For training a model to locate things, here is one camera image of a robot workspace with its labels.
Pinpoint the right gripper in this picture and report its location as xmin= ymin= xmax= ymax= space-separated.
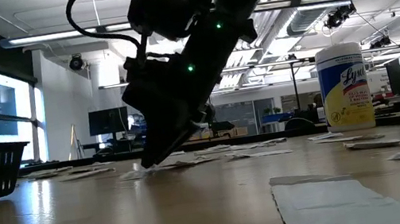
xmin=115 ymin=43 xmax=228 ymax=172

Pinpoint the Lysol wipes canister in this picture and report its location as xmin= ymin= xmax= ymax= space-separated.
xmin=313 ymin=40 xmax=379 ymax=136

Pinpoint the dark chair back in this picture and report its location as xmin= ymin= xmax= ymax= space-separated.
xmin=282 ymin=114 xmax=317 ymax=132

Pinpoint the long ceiling light bar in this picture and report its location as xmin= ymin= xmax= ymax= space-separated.
xmin=0 ymin=0 xmax=351 ymax=56

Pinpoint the blue storage bin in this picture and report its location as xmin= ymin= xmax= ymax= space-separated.
xmin=260 ymin=110 xmax=295 ymax=126

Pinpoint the square printed towelette packet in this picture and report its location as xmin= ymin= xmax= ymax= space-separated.
xmin=266 ymin=136 xmax=289 ymax=145
xmin=168 ymin=149 xmax=188 ymax=158
xmin=90 ymin=159 xmax=115 ymax=168
xmin=343 ymin=133 xmax=400 ymax=155
xmin=306 ymin=129 xmax=345 ymax=143
xmin=229 ymin=141 xmax=262 ymax=153
xmin=26 ymin=172 xmax=61 ymax=183
xmin=205 ymin=143 xmax=232 ymax=152
xmin=20 ymin=167 xmax=57 ymax=180

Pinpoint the brown cardboard box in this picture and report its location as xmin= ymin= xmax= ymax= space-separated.
xmin=203 ymin=125 xmax=249 ymax=143

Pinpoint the black ceiling camera cluster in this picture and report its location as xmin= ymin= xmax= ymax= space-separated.
xmin=321 ymin=2 xmax=359 ymax=31

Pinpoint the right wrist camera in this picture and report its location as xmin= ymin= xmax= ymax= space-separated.
xmin=124 ymin=0 xmax=212 ymax=48

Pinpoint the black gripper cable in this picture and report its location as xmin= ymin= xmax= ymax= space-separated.
xmin=63 ymin=0 xmax=161 ymax=75

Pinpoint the white paper packet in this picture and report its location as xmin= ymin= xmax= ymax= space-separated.
xmin=314 ymin=129 xmax=386 ymax=150

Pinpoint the black vertical post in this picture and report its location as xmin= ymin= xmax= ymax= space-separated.
xmin=288 ymin=63 xmax=302 ymax=112

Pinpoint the black desktop device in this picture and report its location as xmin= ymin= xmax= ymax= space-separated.
xmin=209 ymin=118 xmax=236 ymax=134

